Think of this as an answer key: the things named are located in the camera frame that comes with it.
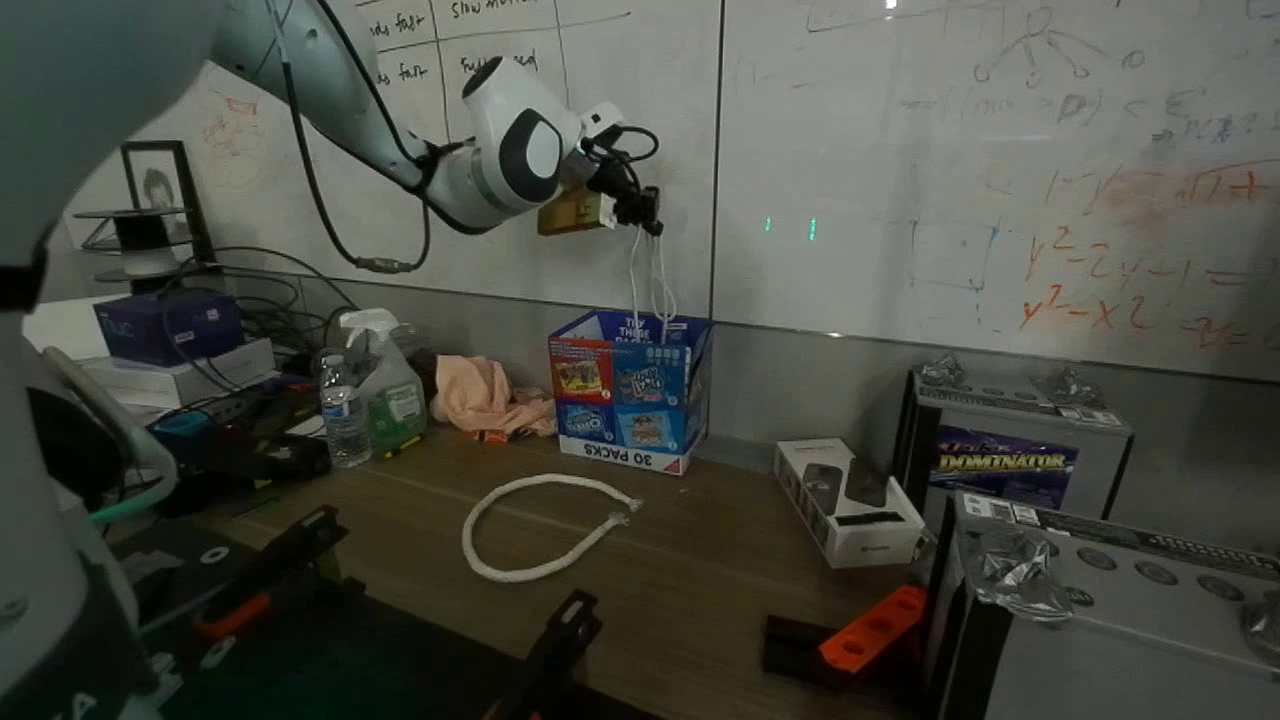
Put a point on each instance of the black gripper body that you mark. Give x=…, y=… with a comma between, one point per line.
x=624, y=166

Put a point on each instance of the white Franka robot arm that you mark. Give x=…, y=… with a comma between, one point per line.
x=495, y=160

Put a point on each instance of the grey battery with round caps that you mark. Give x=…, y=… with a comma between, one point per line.
x=1106, y=624

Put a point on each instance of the whiteboard with writing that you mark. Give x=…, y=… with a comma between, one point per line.
x=933, y=160

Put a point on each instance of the black desk device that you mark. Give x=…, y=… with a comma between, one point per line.
x=241, y=441

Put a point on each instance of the blue cardboard box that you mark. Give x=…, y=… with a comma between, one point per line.
x=624, y=392

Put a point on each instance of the orange and black plastic tool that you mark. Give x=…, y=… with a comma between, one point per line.
x=866, y=633

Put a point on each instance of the clear spray bottle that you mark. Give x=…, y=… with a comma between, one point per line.
x=365, y=392

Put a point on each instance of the black picture frame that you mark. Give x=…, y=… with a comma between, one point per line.
x=162, y=183

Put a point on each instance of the black clamp mount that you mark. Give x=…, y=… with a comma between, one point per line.
x=553, y=653

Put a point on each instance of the white paper stack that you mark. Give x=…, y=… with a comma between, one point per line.
x=185, y=381

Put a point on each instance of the small white product box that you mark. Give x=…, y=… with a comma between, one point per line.
x=854, y=524

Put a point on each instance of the black and white desk stand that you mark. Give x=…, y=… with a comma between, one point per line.
x=141, y=241

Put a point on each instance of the dark blue carton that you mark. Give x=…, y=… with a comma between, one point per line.
x=164, y=325

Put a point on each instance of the pink crumpled cloth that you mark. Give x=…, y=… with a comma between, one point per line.
x=480, y=392

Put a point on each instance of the grey battery with Dominator label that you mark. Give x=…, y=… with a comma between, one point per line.
x=1000, y=445

